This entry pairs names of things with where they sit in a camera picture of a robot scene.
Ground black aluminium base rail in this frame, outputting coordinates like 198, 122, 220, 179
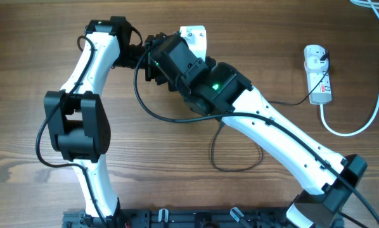
61, 207, 345, 228

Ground white power strip socket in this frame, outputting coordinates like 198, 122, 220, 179
304, 44, 332, 105

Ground black usb charging cable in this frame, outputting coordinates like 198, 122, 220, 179
210, 50, 331, 173

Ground white cables at corner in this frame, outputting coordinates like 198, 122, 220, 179
349, 0, 379, 11

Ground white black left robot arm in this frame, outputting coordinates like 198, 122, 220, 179
35, 16, 166, 227

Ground white power strip cord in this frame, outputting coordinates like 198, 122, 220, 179
319, 0, 379, 137

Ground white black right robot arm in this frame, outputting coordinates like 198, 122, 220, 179
147, 35, 367, 227

